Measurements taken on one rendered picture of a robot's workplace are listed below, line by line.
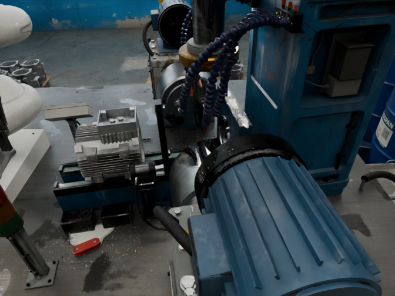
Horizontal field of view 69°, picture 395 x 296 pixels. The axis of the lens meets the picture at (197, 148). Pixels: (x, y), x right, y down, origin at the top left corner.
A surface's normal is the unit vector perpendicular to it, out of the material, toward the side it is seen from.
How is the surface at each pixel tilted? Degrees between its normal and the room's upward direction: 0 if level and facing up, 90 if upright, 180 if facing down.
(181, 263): 0
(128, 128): 90
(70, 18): 90
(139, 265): 0
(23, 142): 4
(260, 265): 41
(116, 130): 90
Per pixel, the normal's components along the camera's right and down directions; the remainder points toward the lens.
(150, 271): -0.04, -0.80
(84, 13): 0.02, 0.60
